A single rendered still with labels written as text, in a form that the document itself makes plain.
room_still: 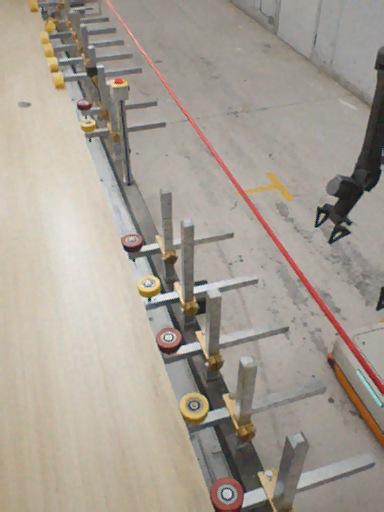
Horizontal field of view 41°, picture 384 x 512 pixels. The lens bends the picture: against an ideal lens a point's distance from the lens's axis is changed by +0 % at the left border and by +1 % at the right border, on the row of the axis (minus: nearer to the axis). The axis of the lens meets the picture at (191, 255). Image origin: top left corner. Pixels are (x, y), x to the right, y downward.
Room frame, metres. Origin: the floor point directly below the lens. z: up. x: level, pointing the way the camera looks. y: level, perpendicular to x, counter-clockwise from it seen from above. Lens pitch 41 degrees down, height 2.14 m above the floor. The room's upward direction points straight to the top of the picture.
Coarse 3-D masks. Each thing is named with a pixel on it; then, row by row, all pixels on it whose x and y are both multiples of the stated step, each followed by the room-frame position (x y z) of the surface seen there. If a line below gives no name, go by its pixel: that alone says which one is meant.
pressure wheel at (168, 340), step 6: (162, 330) 1.05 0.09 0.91; (168, 330) 1.05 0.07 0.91; (174, 330) 1.05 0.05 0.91; (156, 336) 1.03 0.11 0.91; (162, 336) 1.03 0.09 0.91; (168, 336) 1.02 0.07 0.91; (174, 336) 1.03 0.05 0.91; (180, 336) 1.03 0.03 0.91; (156, 342) 1.01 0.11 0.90; (162, 342) 1.00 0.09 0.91; (168, 342) 1.00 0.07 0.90; (174, 342) 1.00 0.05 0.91; (180, 342) 1.01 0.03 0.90; (162, 348) 0.99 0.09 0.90; (168, 348) 0.98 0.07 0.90; (174, 348) 0.99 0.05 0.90; (168, 354) 1.02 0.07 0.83
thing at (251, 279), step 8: (232, 280) 1.36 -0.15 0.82; (240, 280) 1.36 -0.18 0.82; (248, 280) 1.36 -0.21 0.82; (256, 280) 1.37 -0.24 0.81; (200, 288) 1.32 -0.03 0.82; (208, 288) 1.32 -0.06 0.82; (224, 288) 1.33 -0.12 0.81; (232, 288) 1.34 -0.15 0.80; (160, 296) 1.28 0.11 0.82; (168, 296) 1.28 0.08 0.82; (176, 296) 1.28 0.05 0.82; (200, 296) 1.30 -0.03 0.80; (144, 304) 1.25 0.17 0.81; (152, 304) 1.25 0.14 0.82; (160, 304) 1.26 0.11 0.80; (168, 304) 1.27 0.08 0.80
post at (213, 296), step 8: (216, 288) 1.04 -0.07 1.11; (208, 296) 1.02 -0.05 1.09; (216, 296) 1.01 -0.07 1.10; (208, 304) 1.02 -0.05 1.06; (216, 304) 1.01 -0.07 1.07; (208, 312) 1.02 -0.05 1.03; (216, 312) 1.01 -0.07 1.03; (208, 320) 1.01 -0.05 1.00; (216, 320) 1.01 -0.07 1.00; (208, 328) 1.01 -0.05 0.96; (216, 328) 1.01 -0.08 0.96; (208, 336) 1.01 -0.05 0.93; (216, 336) 1.01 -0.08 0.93; (208, 344) 1.01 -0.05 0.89; (216, 344) 1.01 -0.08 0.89; (208, 352) 1.01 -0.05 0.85; (216, 352) 1.01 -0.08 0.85; (208, 376) 1.00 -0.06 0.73; (216, 376) 1.01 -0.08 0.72
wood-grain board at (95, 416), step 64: (0, 0) 4.62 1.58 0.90; (0, 64) 3.24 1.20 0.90; (0, 128) 2.39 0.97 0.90; (64, 128) 2.40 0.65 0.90; (0, 192) 1.82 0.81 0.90; (64, 192) 1.82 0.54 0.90; (0, 256) 1.41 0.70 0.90; (64, 256) 1.41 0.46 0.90; (0, 320) 1.10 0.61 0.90; (64, 320) 1.10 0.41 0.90; (128, 320) 1.10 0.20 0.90; (0, 384) 0.86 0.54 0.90; (64, 384) 0.86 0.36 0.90; (128, 384) 0.86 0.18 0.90; (0, 448) 0.67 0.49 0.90; (64, 448) 0.67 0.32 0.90; (128, 448) 0.66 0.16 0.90; (192, 448) 0.66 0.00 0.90
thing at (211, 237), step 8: (216, 232) 1.61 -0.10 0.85; (224, 232) 1.61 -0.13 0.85; (232, 232) 1.61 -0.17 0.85; (176, 240) 1.56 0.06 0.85; (200, 240) 1.57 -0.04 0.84; (208, 240) 1.58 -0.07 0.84; (216, 240) 1.59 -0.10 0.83; (144, 248) 1.51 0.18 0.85; (152, 248) 1.51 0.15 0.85; (176, 248) 1.54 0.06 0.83; (136, 256) 1.49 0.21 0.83
